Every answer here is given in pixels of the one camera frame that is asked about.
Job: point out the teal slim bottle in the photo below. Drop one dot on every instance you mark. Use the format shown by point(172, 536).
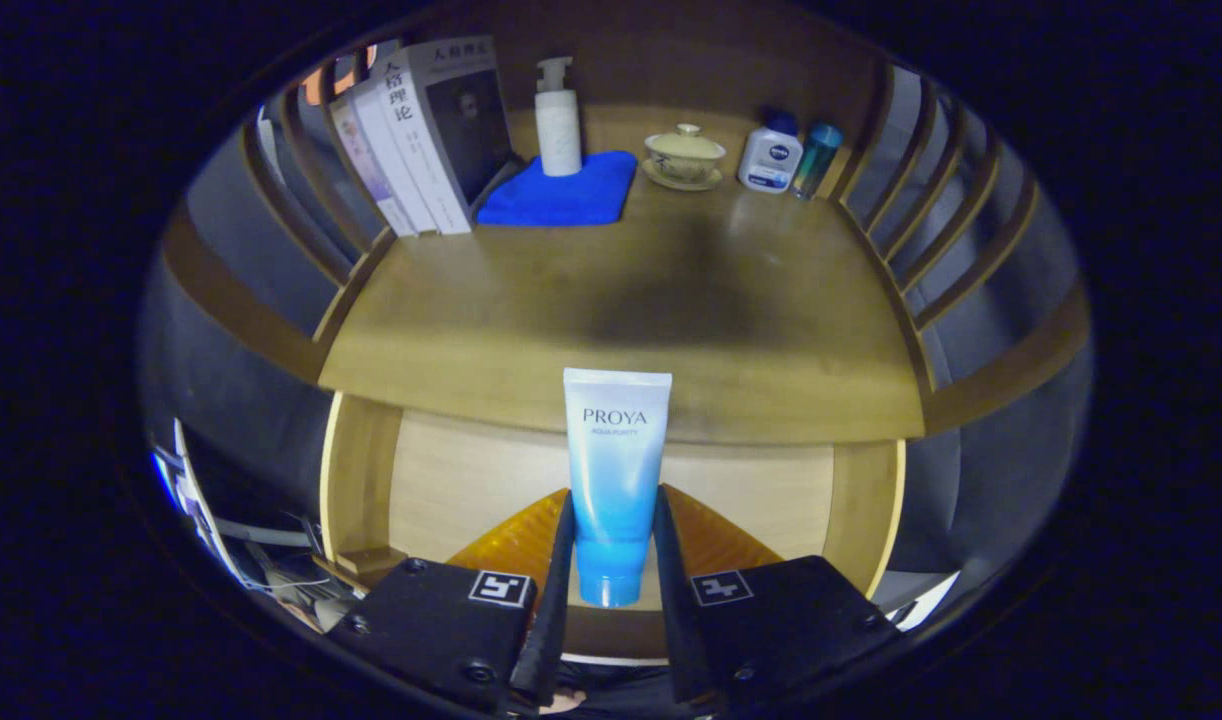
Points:
point(816, 160)

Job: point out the wooden countertop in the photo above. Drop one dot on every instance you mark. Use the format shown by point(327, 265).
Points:
point(531, 300)

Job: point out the white lotion bottle blue cap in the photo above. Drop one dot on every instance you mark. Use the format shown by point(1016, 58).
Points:
point(769, 155)

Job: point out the wooden cabinet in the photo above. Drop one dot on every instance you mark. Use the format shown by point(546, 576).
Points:
point(1011, 372)

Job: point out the thin white book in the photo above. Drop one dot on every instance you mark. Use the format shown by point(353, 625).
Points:
point(396, 160)

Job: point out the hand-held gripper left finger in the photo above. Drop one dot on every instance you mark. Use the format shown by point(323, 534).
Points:
point(559, 600)

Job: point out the blue and white tube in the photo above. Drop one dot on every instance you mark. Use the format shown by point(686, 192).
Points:
point(616, 470)

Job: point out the pale purple book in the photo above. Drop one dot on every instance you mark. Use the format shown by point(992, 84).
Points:
point(366, 160)

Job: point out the white pump bottle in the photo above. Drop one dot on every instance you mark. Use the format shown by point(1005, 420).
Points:
point(559, 130)

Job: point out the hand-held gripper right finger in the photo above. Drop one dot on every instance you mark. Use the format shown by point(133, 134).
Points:
point(671, 600)

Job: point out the beige lidded ceramic teacup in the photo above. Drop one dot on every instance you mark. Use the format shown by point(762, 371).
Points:
point(683, 160)

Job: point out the thick white book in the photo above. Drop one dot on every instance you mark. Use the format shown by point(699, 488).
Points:
point(441, 130)

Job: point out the blue folded cloth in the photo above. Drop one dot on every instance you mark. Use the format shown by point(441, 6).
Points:
point(561, 200)

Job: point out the wooden drawer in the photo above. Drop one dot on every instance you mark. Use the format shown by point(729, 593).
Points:
point(471, 480)

